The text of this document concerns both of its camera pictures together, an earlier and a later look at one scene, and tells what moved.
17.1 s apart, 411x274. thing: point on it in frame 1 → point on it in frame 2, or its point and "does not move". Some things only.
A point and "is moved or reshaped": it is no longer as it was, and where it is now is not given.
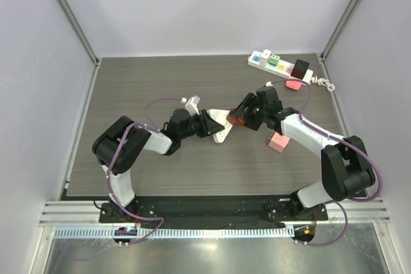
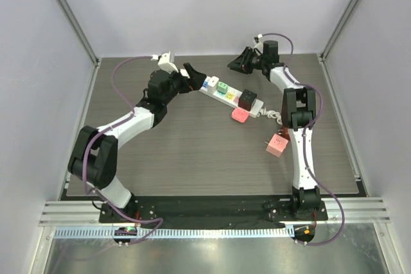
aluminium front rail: x=361 y=212 does not move
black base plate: x=190 y=212 does not move
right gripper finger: x=241 y=110 → x=244 y=61
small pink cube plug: x=293 y=85 is moved or reshaped
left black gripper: x=210 y=125 → x=196 y=77
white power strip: x=282 y=69 is moved or reshaped
